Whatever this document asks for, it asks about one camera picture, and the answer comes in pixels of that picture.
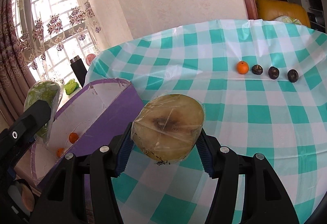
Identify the floral lace curtain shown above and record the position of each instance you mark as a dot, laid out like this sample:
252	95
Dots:
76	17

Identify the green plastic object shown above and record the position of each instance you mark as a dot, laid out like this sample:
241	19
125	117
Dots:
70	86

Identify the purple cardboard box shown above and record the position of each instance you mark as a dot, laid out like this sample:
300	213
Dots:
120	111

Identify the clear plastic bag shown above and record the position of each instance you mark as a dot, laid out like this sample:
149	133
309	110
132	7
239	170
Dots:
287	19

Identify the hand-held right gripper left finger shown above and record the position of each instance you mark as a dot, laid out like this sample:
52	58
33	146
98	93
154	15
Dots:
124	155

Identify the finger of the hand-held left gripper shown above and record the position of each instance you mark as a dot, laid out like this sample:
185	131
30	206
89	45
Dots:
37	113

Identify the small orange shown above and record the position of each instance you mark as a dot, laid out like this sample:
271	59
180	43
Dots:
242	67

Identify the pear half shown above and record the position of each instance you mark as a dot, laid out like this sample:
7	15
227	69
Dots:
168	132

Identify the black bottle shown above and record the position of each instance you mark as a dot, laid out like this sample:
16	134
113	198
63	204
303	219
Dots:
78	72

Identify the green white checked tablecloth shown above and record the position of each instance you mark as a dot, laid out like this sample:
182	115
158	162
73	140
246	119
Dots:
255	121

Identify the patterned brown drape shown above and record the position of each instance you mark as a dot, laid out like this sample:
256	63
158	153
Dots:
10	60

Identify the large orange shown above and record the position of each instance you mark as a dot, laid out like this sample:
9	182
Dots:
73	138

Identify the pink round object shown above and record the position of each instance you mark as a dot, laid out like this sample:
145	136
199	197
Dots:
90	58

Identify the green fruit wedge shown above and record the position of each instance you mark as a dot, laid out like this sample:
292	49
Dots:
46	91

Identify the dark shelf unit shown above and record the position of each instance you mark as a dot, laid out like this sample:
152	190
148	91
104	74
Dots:
315	12

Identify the yellow chair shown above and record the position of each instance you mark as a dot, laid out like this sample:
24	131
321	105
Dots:
276	9

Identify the person's left hand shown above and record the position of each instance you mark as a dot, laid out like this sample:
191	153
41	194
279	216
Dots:
26	196

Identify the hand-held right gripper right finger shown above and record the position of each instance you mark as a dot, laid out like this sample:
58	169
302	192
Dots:
204	155

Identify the dark brown round fruit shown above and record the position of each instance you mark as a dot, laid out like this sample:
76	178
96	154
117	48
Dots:
273	72
257	70
292	75

